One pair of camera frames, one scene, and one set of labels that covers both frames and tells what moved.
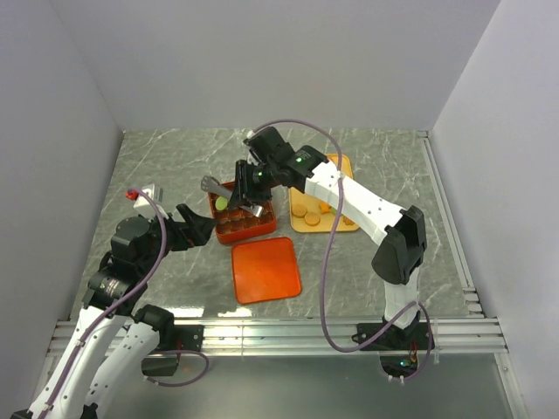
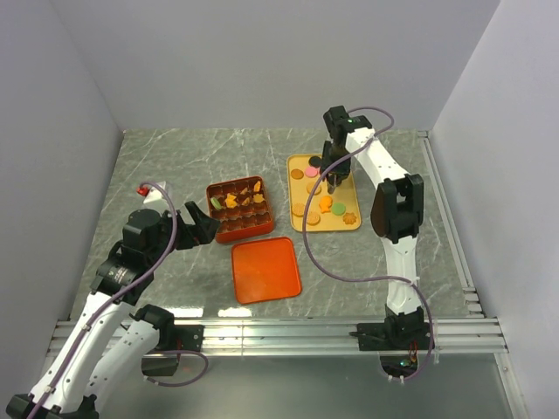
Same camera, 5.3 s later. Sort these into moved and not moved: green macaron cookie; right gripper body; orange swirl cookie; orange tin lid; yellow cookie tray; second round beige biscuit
Moved: green macaron cookie; right gripper body
Not moved: orange swirl cookie; yellow cookie tray; orange tin lid; second round beige biscuit
